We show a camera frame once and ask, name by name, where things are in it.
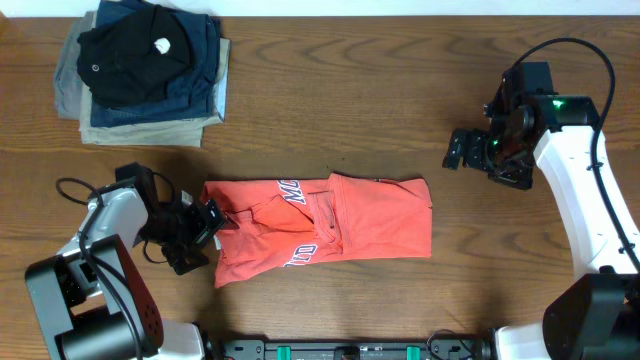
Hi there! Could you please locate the red printed t-shirt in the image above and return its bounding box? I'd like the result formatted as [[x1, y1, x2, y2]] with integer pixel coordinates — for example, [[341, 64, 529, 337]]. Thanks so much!
[[201, 173, 433, 287]]

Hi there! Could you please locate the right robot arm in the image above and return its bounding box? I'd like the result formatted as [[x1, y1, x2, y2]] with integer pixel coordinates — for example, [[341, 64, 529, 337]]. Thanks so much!
[[443, 62, 639, 359]]

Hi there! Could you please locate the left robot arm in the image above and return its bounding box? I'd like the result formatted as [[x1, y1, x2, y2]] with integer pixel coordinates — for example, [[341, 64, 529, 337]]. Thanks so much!
[[25, 162, 226, 360]]

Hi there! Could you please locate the beige folded garment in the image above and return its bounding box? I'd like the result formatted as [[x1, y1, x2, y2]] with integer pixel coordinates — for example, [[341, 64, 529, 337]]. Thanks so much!
[[79, 38, 231, 147]]

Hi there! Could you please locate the navy folded garment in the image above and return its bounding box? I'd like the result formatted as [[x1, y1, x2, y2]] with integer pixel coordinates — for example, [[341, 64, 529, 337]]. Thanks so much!
[[89, 1, 221, 128]]

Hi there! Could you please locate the light blue folded garment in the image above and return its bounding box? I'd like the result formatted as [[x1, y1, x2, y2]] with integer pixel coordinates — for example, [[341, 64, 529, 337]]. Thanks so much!
[[213, 68, 229, 122]]

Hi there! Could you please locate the black folded garment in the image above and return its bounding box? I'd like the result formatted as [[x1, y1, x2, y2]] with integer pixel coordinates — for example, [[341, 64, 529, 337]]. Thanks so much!
[[77, 5, 192, 107]]

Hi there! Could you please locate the left black cable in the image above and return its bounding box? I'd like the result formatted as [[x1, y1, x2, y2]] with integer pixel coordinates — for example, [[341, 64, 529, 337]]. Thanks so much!
[[54, 172, 176, 360]]

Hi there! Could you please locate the black cable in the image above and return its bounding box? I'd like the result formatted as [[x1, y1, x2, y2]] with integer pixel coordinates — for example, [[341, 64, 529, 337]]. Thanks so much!
[[54, 172, 176, 360], [509, 37, 640, 274]]

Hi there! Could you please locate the right black cable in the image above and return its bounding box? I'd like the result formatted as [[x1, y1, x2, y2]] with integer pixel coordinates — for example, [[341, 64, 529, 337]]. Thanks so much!
[[509, 37, 640, 274]]

